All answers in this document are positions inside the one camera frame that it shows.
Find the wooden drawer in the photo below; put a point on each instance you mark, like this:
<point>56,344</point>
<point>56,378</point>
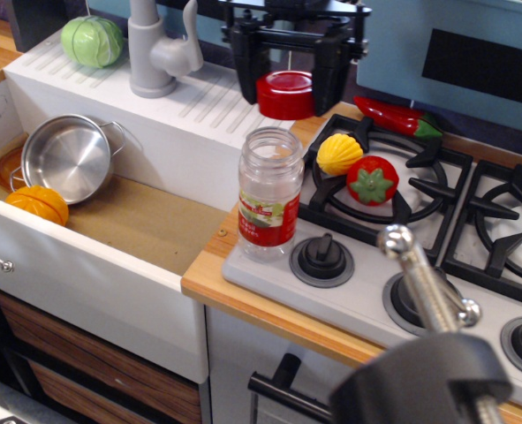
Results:
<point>29,334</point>
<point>97,407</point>

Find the upper wooden drawer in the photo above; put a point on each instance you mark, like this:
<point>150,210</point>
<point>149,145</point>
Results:
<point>29,334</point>

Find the orange toy pumpkin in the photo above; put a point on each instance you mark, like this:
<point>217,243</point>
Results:
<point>41,201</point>

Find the green toy cabbage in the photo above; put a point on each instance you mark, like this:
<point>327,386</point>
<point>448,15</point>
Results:
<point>92,41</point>

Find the grey clamp with chrome screw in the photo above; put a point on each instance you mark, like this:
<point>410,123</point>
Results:
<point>445,376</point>

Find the red toy chili pepper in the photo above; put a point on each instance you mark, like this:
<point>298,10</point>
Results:
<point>399,119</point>

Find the lower wooden drawer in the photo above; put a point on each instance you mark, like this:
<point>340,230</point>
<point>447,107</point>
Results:
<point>97,407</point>

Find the orange plastic lid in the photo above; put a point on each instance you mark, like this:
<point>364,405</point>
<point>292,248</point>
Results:
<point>6,170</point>

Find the black burner grate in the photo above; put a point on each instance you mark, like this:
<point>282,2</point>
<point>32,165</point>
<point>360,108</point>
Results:
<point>486,245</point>
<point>431,180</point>

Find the black middle stove knob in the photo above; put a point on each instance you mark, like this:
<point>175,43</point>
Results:
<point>400,307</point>

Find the black left burner grate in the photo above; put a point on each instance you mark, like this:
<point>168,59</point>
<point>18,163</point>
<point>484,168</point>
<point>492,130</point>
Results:
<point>431,180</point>

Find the stainless steel pot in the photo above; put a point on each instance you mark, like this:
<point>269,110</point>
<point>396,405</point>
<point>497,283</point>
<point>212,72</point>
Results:
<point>72,155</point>

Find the light blue toy microwave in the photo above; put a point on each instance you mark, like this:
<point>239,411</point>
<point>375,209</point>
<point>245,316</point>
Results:
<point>464,56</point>

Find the grey toy faucet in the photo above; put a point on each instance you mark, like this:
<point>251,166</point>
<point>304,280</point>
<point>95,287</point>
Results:
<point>157,60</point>

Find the black left stove knob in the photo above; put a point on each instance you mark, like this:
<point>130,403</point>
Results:
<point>322,262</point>

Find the clear plastic spice jar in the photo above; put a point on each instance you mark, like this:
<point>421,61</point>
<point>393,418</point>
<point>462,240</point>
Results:
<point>270,176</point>

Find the black oven door handle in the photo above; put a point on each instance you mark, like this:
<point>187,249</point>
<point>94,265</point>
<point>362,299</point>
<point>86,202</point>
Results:
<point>278,390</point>

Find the chrome towel rail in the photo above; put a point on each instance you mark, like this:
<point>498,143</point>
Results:
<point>6,266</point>

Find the red plastic jar cap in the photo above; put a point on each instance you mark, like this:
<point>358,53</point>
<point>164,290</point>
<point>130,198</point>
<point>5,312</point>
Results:
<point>286,95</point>

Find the red toy tomato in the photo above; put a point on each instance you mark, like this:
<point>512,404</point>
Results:
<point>372,180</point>

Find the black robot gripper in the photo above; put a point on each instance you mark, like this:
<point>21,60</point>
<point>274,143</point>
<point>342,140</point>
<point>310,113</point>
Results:
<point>250,28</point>

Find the black right burner grate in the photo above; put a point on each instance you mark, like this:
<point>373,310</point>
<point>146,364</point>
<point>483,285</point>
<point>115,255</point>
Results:
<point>486,245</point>

